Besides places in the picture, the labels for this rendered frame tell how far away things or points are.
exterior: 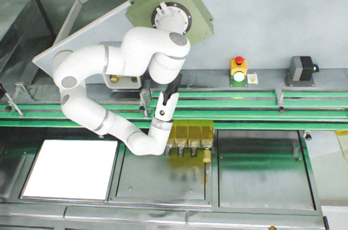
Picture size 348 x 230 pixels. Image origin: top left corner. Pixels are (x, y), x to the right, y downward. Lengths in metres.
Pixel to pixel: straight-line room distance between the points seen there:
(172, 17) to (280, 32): 0.50
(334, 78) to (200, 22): 0.69
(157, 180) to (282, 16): 0.90
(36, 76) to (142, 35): 1.42
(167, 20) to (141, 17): 0.14
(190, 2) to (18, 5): 1.32
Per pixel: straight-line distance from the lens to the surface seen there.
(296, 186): 1.55
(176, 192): 1.45
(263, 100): 1.42
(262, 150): 1.61
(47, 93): 1.74
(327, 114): 1.53
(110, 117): 1.01
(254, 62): 1.50
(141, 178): 1.51
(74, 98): 0.96
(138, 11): 1.21
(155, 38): 0.89
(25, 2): 2.22
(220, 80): 1.45
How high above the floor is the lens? 1.84
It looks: 40 degrees down
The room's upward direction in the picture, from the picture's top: 174 degrees counter-clockwise
